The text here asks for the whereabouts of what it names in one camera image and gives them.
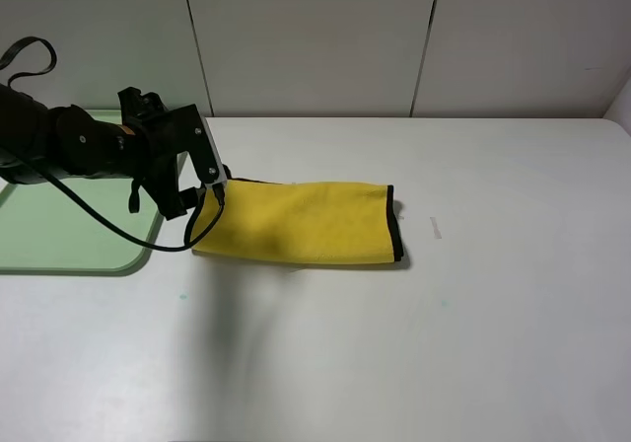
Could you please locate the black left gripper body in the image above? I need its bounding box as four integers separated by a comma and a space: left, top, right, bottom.
1, 86, 195, 219

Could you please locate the light green plastic tray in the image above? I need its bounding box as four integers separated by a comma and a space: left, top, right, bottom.
0, 109, 191, 277

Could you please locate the yellow microfiber towel black trim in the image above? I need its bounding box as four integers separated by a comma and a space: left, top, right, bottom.
184, 178, 404, 266

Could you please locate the black left camera cable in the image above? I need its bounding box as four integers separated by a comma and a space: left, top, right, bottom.
0, 151, 227, 253

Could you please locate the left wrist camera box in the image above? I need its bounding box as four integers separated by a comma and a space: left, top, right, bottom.
171, 105, 227, 188

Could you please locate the black wrist strap loop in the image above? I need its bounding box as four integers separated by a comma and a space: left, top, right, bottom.
0, 37, 57, 88

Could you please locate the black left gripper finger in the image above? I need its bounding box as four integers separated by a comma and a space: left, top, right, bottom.
178, 187, 206, 206

